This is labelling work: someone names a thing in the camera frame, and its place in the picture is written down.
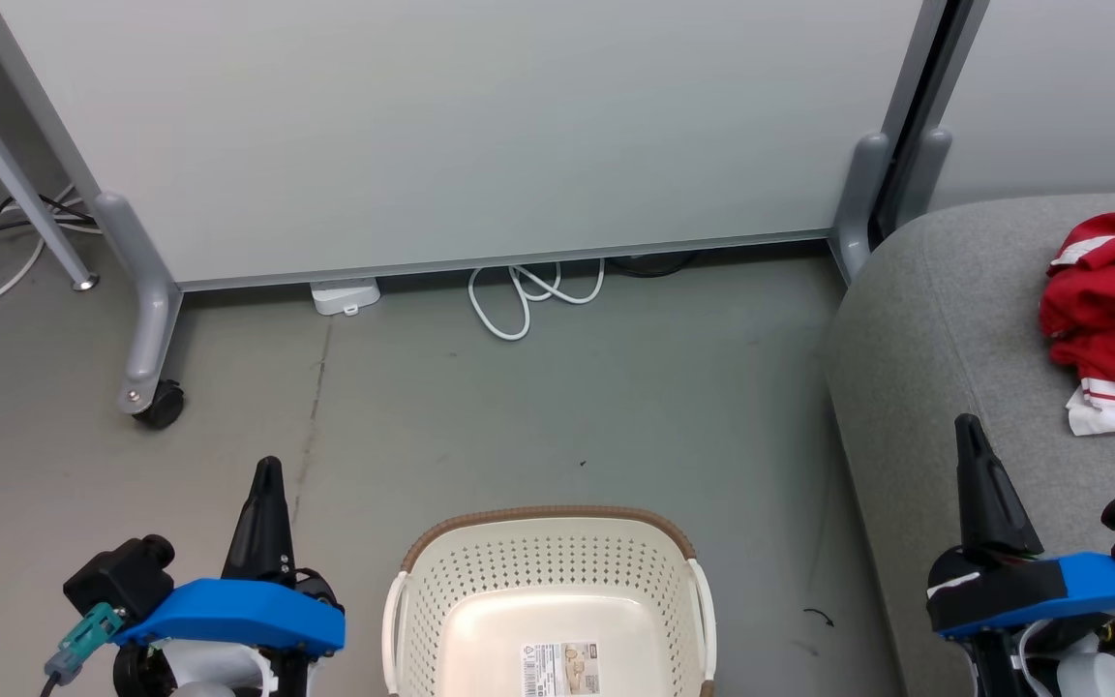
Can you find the white power strip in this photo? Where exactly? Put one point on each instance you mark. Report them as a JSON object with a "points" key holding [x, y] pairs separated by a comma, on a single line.
{"points": [[345, 295]]}

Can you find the black caster wheel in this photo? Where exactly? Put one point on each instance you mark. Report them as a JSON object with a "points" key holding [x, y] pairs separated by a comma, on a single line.
{"points": [[163, 407]]}

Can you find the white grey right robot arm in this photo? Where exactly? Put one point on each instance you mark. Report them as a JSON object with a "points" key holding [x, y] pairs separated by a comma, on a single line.
{"points": [[1070, 673]]}

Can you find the red white striped garment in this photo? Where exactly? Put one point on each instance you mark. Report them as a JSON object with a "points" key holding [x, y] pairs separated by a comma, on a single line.
{"points": [[1109, 319]]}

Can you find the white partition panel grey frame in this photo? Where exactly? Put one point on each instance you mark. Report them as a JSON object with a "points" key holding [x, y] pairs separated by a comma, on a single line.
{"points": [[470, 126], [1070, 87]]}

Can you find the cream perforated laundry basket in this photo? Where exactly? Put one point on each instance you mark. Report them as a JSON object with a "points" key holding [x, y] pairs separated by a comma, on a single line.
{"points": [[538, 561]]}

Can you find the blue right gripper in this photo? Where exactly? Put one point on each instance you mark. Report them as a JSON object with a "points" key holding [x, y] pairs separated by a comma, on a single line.
{"points": [[1032, 586]]}

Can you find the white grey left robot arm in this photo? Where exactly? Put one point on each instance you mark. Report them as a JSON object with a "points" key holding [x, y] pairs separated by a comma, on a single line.
{"points": [[204, 673]]}

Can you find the grey metal table leg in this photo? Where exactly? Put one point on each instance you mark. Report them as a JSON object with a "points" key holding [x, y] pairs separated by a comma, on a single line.
{"points": [[6, 169]]}

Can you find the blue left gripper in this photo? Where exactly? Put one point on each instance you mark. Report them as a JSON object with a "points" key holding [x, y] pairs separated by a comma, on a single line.
{"points": [[238, 615]]}

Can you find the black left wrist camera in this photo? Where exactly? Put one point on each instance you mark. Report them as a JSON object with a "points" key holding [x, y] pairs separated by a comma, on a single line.
{"points": [[122, 576]]}

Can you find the grey fabric sofa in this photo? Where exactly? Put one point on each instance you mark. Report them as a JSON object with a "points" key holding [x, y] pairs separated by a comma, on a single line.
{"points": [[935, 387]]}

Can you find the grey partition foot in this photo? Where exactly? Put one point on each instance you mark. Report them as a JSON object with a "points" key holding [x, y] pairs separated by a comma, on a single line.
{"points": [[930, 174], [146, 319], [858, 203]]}

